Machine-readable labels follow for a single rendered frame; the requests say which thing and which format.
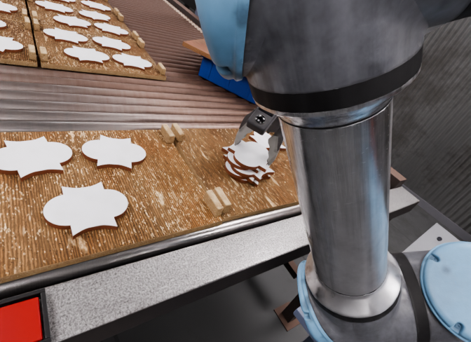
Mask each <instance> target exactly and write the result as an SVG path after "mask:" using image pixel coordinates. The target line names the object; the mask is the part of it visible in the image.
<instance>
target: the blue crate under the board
mask: <svg viewBox="0 0 471 342"><path fill-rule="evenodd" d="M202 57H203V60H202V63H201V66H200V71H199V73H198V75H199V76H201V77H203V78H205V79H207V80H209V81H211V82H213V83H215V84H217V85H218V86H220V87H222V88H224V89H226V90H228V91H230V92H232V93H234V94H236V95H238V96H240V97H242V98H244V99H246V100H247V101H249V102H251V103H253V104H256V103H255V101H254V99H253V97H252V94H251V90H250V86H249V83H248V80H247V78H246V77H243V79H242V80H241V81H235V80H234V79H231V80H228V79H225V78H223V77H222V76H221V75H220V74H219V72H218V71H217V68H216V65H215V64H214V62H213V61H212V60H210V59H208V58H206V57H204V56H202Z"/></svg>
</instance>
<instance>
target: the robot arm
mask: <svg viewBox="0 0 471 342"><path fill-rule="evenodd" d="M195 2H196V8H197V11H198V17H199V20H200V26H201V29H202V31H203V36H204V39H205V43H206V46H207V49H208V52H209V54H210V57H211V59H212V61H213V62H214V64H215V65H216V68H217V71H218V72H219V74H220V75H221V76H222V77H223V78H225V79H228V80H231V79H234V80H235V81H241V80H242V79H243V77H244V76H246V77H247V80H248V83H249V86H250V90H251V94H252V97H253V99H254V101H255V103H256V104H257V105H258V107H257V108H256V109H254V110H253V111H252V112H250V113H249V114H248V115H246V116H245V117H244V119H243V121H242V123H241V124H240V127H239V130H238V132H237V135H236V137H235V144H234V145H235V146H236V145H237V144H239V143H240V142H241V140H242V139H243V138H244V137H246V134H247V133H251V132H252V131H255V132H257V133H258V134H260V135H264V133H265V132H267V133H270V132H274V135H273V136H271V137H270V138H268V145H269V151H268V159H267V163H268V165H271V164H272V163H273V161H274V160H275V158H276V156H277V154H278V152H279V150H280V147H281V145H282V143H283V141H284V142H285V147H286V151H287V156H288V159H289V164H290V167H291V171H292V176H293V180H294V185H295V188H296V193H297V196H298V200H299V205H300V208H301V213H302V217H303V222H304V226H305V229H306V234H307V237H308V242H309V245H310V253H309V255H308V257H307V260H305V261H302V262H301V263H300V264H299V266H298V270H297V286H298V292H299V300H300V304H301V309H302V311H303V314H304V320H305V323H306V326H307V328H308V330H309V332H310V335H311V336H312V337H313V338H314V339H315V340H316V341H317V342H471V242H463V241H460V242H446V243H443V244H441V245H438V246H436V247H434V248H432V249H431V250H425V251H416V252H399V253H389V251H388V226H389V206H390V166H391V146H392V125H393V96H395V95H396V94H397V93H399V92H400V91H402V90H403V89H405V88H406V87H407V86H408V85H409V84H410V83H412V81H413V80H414V79H415V78H416V77H417V76H418V73H419V72H420V70H421V64H422V56H423V43H424V37H425V35H426V34H427V33H429V32H431V31H433V30H435V29H437V28H438V27H441V26H442V25H445V24H446V23H448V22H452V21H455V20H459V19H463V18H468V17H471V0H195Z"/></svg>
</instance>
